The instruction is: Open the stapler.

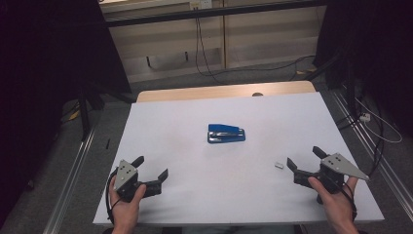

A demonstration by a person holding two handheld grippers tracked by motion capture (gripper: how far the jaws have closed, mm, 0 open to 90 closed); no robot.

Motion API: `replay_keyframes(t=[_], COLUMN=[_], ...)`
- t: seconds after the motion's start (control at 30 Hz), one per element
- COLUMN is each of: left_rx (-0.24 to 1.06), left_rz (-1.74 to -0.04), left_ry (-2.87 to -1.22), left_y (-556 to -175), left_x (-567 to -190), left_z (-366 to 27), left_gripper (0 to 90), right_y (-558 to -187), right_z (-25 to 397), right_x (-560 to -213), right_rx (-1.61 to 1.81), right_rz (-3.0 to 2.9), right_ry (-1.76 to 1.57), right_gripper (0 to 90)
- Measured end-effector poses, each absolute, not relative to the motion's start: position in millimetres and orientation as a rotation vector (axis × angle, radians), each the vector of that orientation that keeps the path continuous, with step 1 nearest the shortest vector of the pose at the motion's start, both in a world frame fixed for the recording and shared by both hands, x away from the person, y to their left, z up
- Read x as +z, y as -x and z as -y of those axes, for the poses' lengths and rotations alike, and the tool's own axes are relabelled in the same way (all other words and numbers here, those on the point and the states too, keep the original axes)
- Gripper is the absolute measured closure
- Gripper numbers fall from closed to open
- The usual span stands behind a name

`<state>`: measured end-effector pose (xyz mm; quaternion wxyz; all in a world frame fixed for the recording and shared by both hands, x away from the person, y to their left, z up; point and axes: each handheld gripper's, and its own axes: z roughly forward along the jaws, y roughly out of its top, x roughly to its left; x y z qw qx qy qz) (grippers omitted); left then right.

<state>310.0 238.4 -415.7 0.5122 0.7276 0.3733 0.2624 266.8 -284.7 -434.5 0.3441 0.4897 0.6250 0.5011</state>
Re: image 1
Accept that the beige wooden cabinet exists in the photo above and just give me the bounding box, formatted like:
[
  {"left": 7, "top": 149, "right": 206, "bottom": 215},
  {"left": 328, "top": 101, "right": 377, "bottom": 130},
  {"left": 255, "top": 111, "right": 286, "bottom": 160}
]
[{"left": 98, "top": 0, "right": 327, "bottom": 84}]

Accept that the wooden table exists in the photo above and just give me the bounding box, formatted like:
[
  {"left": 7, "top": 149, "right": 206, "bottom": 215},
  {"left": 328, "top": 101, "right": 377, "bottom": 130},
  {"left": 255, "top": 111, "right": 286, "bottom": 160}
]
[{"left": 135, "top": 80, "right": 317, "bottom": 103}]

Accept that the person's right hand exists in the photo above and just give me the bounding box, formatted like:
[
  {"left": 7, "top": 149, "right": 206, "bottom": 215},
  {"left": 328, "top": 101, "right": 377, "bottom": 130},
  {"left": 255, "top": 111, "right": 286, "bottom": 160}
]
[{"left": 307, "top": 175, "right": 359, "bottom": 228}]

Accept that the right hand-held gripper black cable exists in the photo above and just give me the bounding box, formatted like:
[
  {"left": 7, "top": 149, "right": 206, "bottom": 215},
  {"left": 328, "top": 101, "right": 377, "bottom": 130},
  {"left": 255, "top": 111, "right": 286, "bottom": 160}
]
[{"left": 340, "top": 182, "right": 358, "bottom": 222}]

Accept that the person's left hand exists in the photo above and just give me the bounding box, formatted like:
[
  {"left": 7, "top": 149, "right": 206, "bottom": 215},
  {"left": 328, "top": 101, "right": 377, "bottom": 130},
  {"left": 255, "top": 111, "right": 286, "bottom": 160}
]
[{"left": 108, "top": 176, "right": 147, "bottom": 230}]

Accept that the hand-held gripper black cable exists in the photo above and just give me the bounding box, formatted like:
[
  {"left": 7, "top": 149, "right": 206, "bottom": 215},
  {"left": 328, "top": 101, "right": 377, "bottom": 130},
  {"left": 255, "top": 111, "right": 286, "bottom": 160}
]
[
  {"left": 104, "top": 168, "right": 123, "bottom": 226},
  {"left": 340, "top": 182, "right": 358, "bottom": 222}
]

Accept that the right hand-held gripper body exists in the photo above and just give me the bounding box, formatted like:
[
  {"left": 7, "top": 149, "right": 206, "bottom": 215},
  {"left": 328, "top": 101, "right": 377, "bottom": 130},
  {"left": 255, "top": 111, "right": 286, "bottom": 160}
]
[{"left": 293, "top": 152, "right": 370, "bottom": 205}]

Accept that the white cable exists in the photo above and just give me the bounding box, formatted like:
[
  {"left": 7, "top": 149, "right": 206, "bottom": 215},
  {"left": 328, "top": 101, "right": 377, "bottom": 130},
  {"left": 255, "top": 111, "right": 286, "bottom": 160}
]
[{"left": 354, "top": 97, "right": 403, "bottom": 144}]

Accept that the blue stapler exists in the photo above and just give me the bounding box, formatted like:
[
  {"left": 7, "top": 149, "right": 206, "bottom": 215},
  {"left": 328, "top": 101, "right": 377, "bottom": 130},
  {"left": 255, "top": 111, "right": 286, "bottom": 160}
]
[{"left": 206, "top": 123, "right": 246, "bottom": 145}]

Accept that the black curtain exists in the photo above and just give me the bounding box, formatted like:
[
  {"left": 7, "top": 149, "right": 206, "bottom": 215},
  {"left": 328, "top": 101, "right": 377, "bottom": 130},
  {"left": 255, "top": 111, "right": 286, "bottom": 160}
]
[
  {"left": 0, "top": 0, "right": 132, "bottom": 228},
  {"left": 313, "top": 0, "right": 413, "bottom": 139}
]

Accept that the black metal stand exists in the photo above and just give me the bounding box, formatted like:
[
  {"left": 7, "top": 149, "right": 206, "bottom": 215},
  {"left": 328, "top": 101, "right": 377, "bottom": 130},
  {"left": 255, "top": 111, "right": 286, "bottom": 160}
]
[{"left": 76, "top": 82, "right": 134, "bottom": 142}]

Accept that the black floor cable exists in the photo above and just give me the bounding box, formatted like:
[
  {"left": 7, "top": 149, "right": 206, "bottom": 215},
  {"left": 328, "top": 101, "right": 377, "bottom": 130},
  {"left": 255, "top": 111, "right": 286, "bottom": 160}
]
[{"left": 223, "top": 54, "right": 317, "bottom": 82}]

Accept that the aluminium floor rail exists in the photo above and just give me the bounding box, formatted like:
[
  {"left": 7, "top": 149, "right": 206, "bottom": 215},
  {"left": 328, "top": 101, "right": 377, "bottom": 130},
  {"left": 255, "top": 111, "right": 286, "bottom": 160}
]
[
  {"left": 42, "top": 128, "right": 96, "bottom": 234},
  {"left": 329, "top": 89, "right": 413, "bottom": 214}
]

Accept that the white wall socket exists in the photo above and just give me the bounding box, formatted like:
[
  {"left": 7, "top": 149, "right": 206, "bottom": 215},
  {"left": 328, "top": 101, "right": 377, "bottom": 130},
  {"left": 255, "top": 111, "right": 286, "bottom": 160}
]
[{"left": 189, "top": 0, "right": 213, "bottom": 10}]

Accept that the black hanging cable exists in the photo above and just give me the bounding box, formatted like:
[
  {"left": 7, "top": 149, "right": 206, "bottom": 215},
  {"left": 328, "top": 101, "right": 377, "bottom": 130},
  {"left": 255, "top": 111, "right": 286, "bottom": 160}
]
[{"left": 193, "top": 7, "right": 228, "bottom": 86}]

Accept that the white table mat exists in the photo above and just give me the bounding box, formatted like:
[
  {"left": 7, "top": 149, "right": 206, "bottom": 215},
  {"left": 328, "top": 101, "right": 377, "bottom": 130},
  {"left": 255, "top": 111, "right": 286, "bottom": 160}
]
[{"left": 93, "top": 92, "right": 386, "bottom": 227}]

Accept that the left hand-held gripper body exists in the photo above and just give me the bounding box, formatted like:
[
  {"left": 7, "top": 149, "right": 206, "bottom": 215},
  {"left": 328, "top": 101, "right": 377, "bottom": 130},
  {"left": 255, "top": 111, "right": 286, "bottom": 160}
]
[{"left": 113, "top": 159, "right": 163, "bottom": 204}]

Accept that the black metal crossbar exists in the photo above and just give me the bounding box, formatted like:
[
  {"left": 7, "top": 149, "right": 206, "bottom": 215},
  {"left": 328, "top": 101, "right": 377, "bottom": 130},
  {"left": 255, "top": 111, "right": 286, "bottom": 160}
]
[{"left": 103, "top": 0, "right": 327, "bottom": 29}]

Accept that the bundle of black cables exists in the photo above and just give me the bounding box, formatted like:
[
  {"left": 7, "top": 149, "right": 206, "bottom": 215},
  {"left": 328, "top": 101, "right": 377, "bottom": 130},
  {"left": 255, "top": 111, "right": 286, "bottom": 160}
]
[{"left": 335, "top": 108, "right": 387, "bottom": 179}]

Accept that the left hand-held gripper black cable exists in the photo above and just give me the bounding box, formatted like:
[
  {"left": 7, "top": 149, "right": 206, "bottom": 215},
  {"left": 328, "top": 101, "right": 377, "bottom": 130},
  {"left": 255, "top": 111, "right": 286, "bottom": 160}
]
[{"left": 104, "top": 168, "right": 123, "bottom": 226}]

